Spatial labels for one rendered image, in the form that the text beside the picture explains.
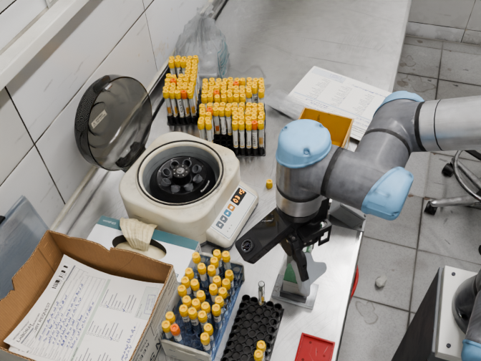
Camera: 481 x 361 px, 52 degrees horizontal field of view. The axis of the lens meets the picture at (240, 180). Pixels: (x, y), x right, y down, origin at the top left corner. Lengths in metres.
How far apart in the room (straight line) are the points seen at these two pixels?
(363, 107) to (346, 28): 0.42
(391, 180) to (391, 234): 1.61
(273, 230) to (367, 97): 0.76
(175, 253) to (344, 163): 0.50
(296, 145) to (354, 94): 0.83
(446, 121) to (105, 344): 0.71
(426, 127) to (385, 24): 1.12
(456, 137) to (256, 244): 0.35
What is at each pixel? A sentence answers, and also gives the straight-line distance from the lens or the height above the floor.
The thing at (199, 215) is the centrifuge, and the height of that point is 0.99.
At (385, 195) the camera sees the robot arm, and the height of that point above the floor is 1.32.
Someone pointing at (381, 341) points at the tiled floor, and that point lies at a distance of 2.04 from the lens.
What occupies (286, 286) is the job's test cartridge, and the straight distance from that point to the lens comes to 1.03.
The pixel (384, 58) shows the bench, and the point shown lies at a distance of 1.68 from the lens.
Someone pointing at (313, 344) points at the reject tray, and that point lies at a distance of 1.04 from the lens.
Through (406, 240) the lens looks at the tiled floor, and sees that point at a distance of 2.29.
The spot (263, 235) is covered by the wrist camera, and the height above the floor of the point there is 1.15.
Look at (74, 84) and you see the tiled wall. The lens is 1.17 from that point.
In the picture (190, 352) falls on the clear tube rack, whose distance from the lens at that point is 0.98.
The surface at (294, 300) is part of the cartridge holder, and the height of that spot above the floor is 0.89.
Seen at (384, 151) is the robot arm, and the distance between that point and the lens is 0.72.
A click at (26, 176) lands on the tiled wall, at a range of 1.10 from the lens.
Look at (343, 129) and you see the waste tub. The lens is 1.32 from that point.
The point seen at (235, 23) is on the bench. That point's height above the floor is 0.87.
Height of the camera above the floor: 1.84
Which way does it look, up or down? 50 degrees down
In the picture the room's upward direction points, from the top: 4 degrees counter-clockwise
